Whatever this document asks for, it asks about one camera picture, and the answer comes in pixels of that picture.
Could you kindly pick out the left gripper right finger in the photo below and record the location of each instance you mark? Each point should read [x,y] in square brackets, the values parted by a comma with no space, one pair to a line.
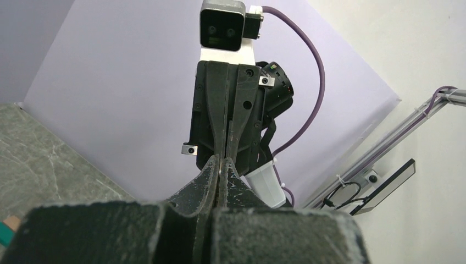
[284,235]

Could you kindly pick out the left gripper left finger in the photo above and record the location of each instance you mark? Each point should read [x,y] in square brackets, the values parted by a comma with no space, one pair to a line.
[173,231]

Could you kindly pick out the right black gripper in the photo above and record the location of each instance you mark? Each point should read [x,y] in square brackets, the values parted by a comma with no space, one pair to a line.
[229,116]

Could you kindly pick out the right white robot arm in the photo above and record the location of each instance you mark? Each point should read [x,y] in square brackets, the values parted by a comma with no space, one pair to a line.
[262,185]

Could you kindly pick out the teal and tan brick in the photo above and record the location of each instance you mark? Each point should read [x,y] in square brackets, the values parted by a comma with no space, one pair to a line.
[9,226]

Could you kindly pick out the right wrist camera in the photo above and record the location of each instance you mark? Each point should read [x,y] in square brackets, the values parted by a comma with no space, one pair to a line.
[227,31]

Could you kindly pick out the black monitor on frame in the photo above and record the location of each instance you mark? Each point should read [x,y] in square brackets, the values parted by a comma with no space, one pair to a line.
[383,188]

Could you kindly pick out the aluminium frame rail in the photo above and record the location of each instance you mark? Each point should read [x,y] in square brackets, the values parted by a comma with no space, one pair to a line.
[356,172]

